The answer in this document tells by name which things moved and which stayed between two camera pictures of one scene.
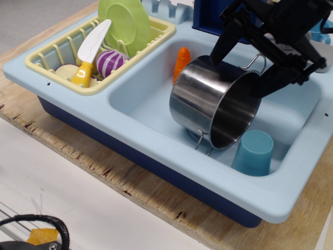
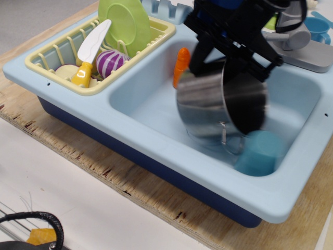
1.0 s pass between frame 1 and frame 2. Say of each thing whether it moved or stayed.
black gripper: moved
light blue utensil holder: stayed
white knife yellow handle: stayed
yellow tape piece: stayed
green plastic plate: stayed
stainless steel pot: moved
